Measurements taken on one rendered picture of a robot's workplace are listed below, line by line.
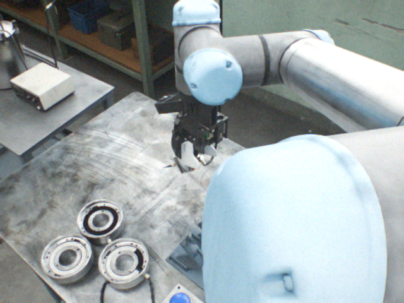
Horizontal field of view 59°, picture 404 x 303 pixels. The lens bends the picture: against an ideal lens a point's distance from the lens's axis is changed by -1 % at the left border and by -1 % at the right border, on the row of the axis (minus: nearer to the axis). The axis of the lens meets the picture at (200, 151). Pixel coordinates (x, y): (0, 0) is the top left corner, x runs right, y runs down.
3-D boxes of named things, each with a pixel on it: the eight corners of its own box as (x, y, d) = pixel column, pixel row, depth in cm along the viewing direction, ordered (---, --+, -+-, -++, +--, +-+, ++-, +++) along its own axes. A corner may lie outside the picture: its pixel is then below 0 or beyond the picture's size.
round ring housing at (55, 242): (81, 291, 76) (77, 283, 73) (37, 279, 77) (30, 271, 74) (103, 248, 83) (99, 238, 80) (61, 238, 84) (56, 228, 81)
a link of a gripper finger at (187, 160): (194, 187, 77) (197, 152, 71) (174, 173, 80) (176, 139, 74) (204, 180, 79) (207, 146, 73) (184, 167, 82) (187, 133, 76)
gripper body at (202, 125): (202, 158, 70) (202, 106, 62) (171, 138, 75) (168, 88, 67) (227, 139, 74) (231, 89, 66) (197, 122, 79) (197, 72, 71)
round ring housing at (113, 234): (75, 219, 88) (71, 209, 85) (116, 202, 91) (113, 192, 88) (88, 254, 82) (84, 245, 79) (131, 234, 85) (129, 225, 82)
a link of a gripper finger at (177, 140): (175, 161, 75) (177, 126, 70) (170, 158, 76) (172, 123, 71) (191, 153, 78) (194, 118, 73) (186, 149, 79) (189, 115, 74)
